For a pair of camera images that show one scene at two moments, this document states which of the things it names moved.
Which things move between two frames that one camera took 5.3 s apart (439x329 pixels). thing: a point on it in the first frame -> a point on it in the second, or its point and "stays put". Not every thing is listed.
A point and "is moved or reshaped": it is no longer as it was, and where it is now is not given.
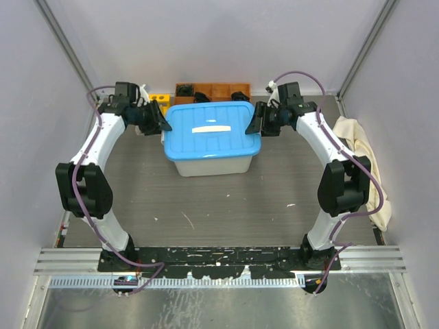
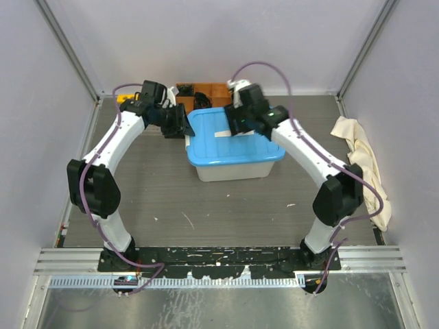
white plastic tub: (214, 166) -> (249, 171)
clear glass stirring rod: (188, 219) stays put
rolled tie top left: (184, 90) stays put
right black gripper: (260, 112) -> (234, 114)
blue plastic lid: (210, 130) is moved or reshaped
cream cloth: (353, 135) stays put
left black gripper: (156, 126) -> (181, 126)
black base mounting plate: (219, 262) stays put
